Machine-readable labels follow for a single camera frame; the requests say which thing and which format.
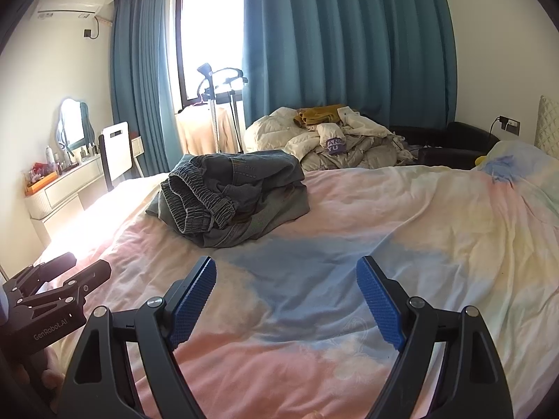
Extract mustard yellow garment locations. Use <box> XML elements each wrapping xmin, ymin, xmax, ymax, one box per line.
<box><xmin>294</xmin><ymin>104</ymin><xmax>344</xmax><ymax>128</ymax></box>

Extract white air conditioner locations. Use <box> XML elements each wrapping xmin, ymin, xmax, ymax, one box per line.
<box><xmin>34</xmin><ymin>0</ymin><xmax>105</xmax><ymax>20</ymax></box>

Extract orange tray on dresser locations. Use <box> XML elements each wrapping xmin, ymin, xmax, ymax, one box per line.
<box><xmin>25</xmin><ymin>171</ymin><xmax>59</xmax><ymax>197</ymax></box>

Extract teal curtain right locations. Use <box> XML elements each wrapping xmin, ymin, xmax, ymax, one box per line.
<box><xmin>242</xmin><ymin>0</ymin><xmax>458</xmax><ymax>129</ymax></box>

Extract white dressing table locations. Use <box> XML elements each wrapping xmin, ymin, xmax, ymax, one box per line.
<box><xmin>23</xmin><ymin>135</ymin><xmax>145</xmax><ymax>245</ymax></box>

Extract person's left hand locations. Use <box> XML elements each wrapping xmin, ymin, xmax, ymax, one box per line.
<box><xmin>39</xmin><ymin>347</ymin><xmax>64</xmax><ymax>412</ymax></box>

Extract pastel pillow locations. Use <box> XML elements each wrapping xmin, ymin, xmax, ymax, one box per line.
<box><xmin>475</xmin><ymin>141</ymin><xmax>558</xmax><ymax>196</ymax></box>

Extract blue denim jeans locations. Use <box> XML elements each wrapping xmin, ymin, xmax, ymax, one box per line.
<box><xmin>146</xmin><ymin>149</ymin><xmax>310</xmax><ymax>249</ymax></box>

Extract black sofa chair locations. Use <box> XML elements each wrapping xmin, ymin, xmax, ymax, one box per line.
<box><xmin>390</xmin><ymin>122</ymin><xmax>499</xmax><ymax>170</ymax></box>

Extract wall power socket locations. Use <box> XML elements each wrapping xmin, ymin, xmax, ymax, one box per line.
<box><xmin>498</xmin><ymin>116</ymin><xmax>520</xmax><ymax>136</ymax></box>

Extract yellow plush toy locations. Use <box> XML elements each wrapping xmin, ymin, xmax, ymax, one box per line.
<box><xmin>475</xmin><ymin>156</ymin><xmax>486</xmax><ymax>167</ymax></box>

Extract oval vanity mirror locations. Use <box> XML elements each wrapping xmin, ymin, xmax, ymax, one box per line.
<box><xmin>55</xmin><ymin>97</ymin><xmax>95</xmax><ymax>154</ymax></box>

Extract cream puffer jacket pile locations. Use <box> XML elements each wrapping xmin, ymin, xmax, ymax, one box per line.
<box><xmin>245</xmin><ymin>106</ymin><xmax>414</xmax><ymax>171</ymax></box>

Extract pastel tie-dye bed sheet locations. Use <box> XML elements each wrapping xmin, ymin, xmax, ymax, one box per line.
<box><xmin>42</xmin><ymin>166</ymin><xmax>558</xmax><ymax>418</ymax></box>

